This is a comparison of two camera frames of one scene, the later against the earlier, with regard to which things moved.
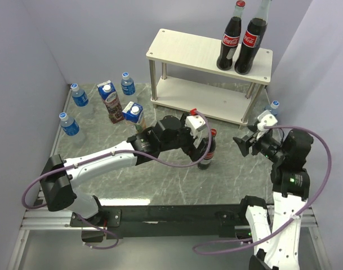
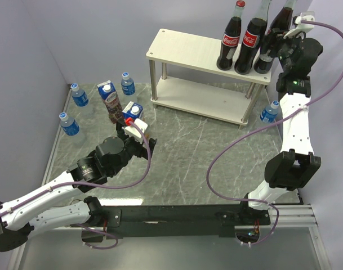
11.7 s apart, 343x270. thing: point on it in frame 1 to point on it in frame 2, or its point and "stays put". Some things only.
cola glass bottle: (230, 42) stays put
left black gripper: (190, 149) to (141, 151)
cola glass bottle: (205, 163) to (264, 61)
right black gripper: (243, 144) to (276, 38)
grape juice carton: (108, 95) stays put
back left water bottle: (79, 95) stays put
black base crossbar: (170, 221) stays put
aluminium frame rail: (34, 210) stays put
